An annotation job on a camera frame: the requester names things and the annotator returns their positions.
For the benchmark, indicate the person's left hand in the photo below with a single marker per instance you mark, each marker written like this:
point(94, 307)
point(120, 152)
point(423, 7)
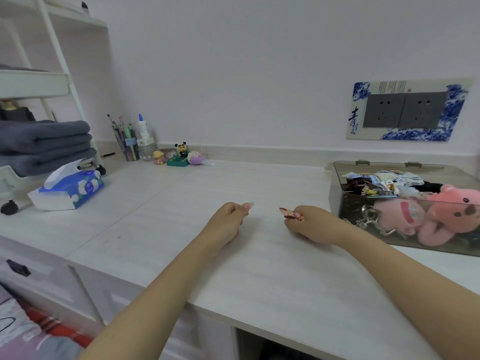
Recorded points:
point(225, 224)

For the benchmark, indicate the person's right hand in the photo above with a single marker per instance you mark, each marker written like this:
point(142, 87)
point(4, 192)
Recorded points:
point(322, 226)

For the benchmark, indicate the transparent grey storage box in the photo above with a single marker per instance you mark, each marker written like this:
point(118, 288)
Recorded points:
point(337, 183)

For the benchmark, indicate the clear wavy hair claw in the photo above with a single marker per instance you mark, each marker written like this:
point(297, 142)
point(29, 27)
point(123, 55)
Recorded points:
point(369, 217)

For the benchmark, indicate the blue lace bow clip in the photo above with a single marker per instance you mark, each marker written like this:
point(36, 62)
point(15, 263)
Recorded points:
point(405, 179)

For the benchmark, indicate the black fabric bow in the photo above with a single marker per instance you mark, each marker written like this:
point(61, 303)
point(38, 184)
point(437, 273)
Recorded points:
point(429, 188)

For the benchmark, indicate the pink beaver plush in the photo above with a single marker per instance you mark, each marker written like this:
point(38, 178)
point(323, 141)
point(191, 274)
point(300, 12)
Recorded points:
point(450, 213)

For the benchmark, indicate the person's left forearm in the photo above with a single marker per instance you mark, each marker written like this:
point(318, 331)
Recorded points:
point(150, 307)

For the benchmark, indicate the person's right forearm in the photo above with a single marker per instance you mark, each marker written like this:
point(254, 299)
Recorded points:
point(420, 296)

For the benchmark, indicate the purple white plush ball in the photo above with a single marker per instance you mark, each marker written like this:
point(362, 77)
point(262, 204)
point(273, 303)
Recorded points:
point(195, 158)

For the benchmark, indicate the panda figurine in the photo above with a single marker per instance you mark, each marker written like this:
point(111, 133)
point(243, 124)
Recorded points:
point(181, 149)

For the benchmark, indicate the small pink grey figurine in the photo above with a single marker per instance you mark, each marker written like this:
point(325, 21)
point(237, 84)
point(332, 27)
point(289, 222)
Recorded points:
point(169, 153)

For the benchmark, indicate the small yellow figurine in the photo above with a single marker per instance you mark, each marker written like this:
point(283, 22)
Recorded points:
point(159, 158)

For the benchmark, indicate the clear plastic bottle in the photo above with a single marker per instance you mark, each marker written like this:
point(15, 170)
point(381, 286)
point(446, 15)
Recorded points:
point(146, 148)

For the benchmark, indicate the white bottle with blue cap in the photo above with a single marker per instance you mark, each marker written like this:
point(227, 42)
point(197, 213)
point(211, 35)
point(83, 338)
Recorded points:
point(142, 125)

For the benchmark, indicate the small black round object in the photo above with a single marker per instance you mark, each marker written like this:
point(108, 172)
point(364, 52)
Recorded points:
point(9, 208)
point(101, 170)

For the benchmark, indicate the black pen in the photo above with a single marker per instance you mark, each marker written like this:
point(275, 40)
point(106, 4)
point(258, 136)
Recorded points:
point(108, 155)

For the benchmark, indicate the blue white tissue pack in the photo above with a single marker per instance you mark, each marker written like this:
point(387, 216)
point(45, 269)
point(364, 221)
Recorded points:
point(78, 191)

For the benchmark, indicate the white drawer cabinet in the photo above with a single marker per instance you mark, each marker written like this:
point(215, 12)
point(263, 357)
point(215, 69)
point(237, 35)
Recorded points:
point(75, 288)

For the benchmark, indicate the dark grey folded towel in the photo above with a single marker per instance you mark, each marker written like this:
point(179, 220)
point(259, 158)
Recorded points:
point(45, 146)
point(37, 163)
point(22, 68)
point(45, 129)

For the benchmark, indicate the colourful bedding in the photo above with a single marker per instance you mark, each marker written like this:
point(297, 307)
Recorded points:
point(30, 333)

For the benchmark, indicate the dark grey cloth item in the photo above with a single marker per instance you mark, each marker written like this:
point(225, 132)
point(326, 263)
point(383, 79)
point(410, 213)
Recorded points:
point(18, 114)

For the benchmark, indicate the white shelf rack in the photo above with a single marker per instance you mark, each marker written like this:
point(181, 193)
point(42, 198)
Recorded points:
point(56, 52)

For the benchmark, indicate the blue floral socket frame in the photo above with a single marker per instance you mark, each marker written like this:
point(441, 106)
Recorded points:
point(354, 127)

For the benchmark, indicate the grey wall socket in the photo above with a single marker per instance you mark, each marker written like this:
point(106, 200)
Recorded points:
point(422, 110)
point(382, 110)

